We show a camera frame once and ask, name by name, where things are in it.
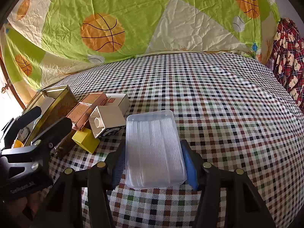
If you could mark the checkered tablecloth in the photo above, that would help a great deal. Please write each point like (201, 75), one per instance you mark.
(230, 109)

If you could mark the red bear pattern fabric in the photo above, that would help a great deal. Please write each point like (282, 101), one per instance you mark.
(286, 59)

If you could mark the clear plastic box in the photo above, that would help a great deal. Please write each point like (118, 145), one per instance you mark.
(154, 156)

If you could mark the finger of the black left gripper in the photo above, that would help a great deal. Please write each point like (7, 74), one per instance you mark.
(11, 129)
(53, 134)

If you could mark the white box red logo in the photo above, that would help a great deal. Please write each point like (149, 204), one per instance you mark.
(118, 100)

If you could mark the gold metal tin box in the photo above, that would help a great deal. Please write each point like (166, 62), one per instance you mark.
(55, 102)

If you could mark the wooden window frame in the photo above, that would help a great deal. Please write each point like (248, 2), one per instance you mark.
(10, 86)

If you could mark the yellow cartoon face toy block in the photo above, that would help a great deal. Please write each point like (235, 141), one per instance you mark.
(22, 136)

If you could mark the yellow wooden block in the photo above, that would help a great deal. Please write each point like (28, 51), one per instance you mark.
(86, 140)

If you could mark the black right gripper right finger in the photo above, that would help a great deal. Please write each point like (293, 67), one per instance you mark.
(205, 178)

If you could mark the white cube block blue face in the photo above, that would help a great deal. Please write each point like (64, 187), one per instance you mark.
(106, 120)

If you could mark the green basketball pattern sheet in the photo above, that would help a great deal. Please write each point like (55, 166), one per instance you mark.
(45, 40)

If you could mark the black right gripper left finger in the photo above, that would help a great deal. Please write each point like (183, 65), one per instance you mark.
(102, 177)

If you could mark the copper pink rectangular box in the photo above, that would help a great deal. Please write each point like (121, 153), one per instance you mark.
(80, 114)

